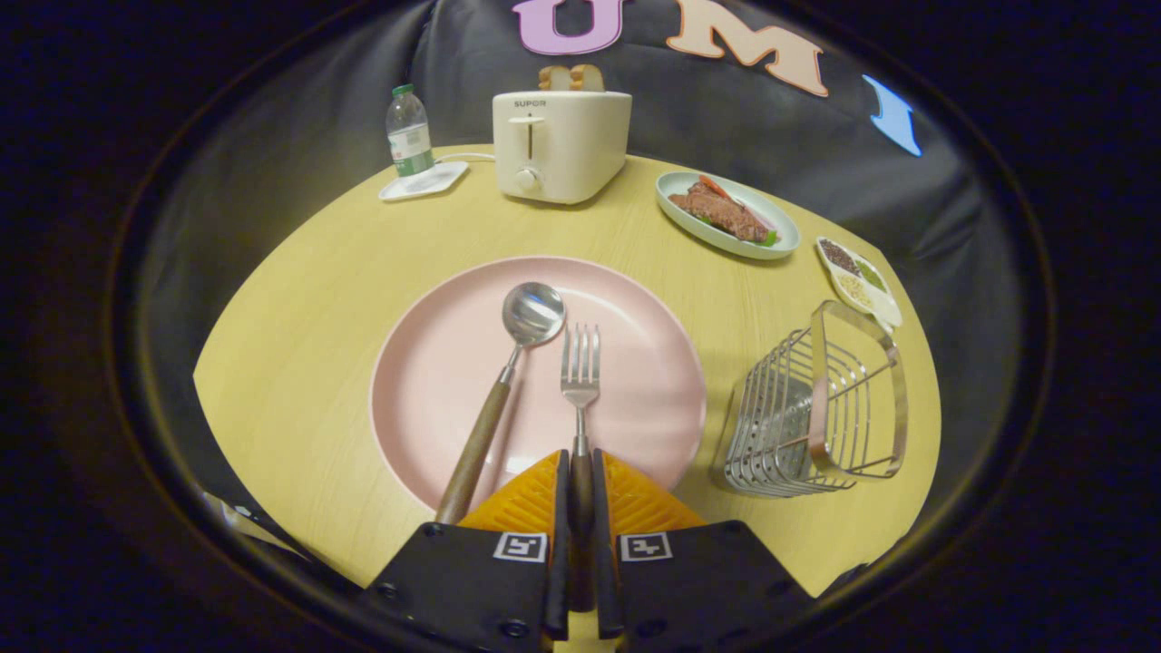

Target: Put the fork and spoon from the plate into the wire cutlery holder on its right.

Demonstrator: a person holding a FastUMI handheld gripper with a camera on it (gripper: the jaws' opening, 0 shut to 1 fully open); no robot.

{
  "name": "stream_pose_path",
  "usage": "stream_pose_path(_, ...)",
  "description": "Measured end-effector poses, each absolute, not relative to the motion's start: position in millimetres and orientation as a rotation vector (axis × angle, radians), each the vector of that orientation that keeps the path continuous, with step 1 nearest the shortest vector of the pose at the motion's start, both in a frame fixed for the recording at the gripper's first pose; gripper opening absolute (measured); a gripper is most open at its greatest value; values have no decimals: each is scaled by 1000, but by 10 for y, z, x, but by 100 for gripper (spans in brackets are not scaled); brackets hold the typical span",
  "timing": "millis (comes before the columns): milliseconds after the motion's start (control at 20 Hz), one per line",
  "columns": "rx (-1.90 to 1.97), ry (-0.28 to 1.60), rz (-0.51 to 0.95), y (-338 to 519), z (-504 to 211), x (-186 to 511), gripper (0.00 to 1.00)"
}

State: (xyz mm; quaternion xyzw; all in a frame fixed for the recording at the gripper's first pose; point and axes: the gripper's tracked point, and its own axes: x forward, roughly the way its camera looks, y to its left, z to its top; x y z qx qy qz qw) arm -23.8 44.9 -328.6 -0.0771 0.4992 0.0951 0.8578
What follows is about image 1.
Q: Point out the pale green oval plate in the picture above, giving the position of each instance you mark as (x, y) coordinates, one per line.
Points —
(676, 186)

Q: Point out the white divided grain dish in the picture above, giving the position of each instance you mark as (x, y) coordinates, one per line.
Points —
(884, 308)

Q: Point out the brown meat slice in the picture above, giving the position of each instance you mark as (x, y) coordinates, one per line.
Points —
(726, 213)

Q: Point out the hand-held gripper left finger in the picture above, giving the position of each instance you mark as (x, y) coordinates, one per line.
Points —
(560, 544)

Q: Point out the toasted bread slice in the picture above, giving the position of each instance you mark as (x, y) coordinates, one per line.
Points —
(588, 78)
(555, 79)

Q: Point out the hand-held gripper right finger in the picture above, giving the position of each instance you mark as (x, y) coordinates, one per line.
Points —
(603, 562)

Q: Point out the green lettuce leaf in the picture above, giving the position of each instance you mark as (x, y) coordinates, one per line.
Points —
(771, 239)

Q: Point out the clear plastic water bottle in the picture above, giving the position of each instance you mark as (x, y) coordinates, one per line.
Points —
(410, 136)

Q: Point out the pink round plate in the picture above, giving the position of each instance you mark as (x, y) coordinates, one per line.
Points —
(435, 363)

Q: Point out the white square coaster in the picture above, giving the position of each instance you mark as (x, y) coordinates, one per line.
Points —
(435, 181)

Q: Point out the cream white toaster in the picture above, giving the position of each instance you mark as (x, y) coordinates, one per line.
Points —
(580, 145)

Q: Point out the orange carrot slice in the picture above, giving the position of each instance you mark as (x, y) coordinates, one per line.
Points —
(713, 186)

